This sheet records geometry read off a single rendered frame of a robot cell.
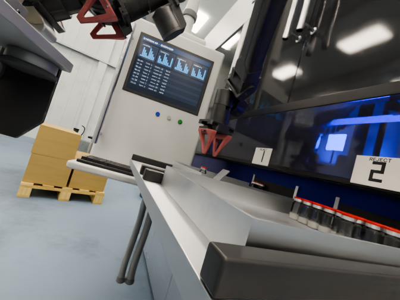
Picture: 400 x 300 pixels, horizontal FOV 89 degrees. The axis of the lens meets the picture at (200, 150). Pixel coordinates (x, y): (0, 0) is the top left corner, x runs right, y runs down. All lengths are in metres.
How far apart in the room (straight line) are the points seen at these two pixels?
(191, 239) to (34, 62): 0.36
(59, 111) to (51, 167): 6.56
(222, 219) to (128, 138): 0.94
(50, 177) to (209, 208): 2.83
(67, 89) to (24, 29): 9.12
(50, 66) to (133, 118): 0.69
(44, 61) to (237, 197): 0.42
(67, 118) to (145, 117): 8.32
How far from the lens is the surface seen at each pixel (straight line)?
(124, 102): 1.10
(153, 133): 1.06
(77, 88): 9.43
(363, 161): 0.53
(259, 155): 0.75
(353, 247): 0.22
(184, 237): 0.17
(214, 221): 0.18
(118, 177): 0.85
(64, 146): 2.91
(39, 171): 2.96
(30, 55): 0.43
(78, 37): 9.96
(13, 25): 0.34
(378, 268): 0.23
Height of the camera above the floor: 0.94
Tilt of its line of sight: 3 degrees up
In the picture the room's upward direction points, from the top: 17 degrees clockwise
